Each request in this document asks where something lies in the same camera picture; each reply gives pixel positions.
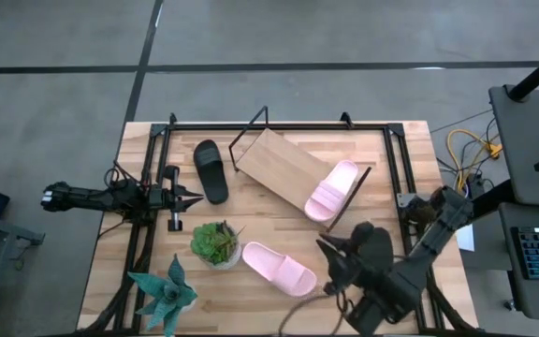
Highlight black pole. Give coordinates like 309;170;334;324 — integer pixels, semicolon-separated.
506;42;539;102

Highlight grey side table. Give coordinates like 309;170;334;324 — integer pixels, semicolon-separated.
0;210;46;337

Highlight green succulent in patterned pot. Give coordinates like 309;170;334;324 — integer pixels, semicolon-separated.
190;221;246;271

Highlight black metal table frame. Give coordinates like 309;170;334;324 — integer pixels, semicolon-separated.
77;111;481;337

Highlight white paper sheet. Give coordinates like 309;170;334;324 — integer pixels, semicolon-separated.
456;224;476;253

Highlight yellow cable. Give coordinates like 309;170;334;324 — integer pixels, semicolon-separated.
445;128;503;191

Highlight pink slide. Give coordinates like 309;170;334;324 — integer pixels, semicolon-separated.
241;241;318;298
303;159;359;223

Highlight wooden shelf with metal frame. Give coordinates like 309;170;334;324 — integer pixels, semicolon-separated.
227;105;372;234

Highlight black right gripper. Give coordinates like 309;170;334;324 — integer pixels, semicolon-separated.
315;223;392;300

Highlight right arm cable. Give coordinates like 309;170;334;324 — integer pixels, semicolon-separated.
278;289;350;337

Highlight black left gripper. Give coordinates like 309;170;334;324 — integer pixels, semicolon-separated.
148;166;204;232

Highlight teal artificial plant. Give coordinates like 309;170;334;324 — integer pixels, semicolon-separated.
127;254;199;337

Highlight grey cart top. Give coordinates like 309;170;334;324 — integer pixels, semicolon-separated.
488;83;539;210

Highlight black slide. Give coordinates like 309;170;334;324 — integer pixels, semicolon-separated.
193;139;230;205
367;227;395;271

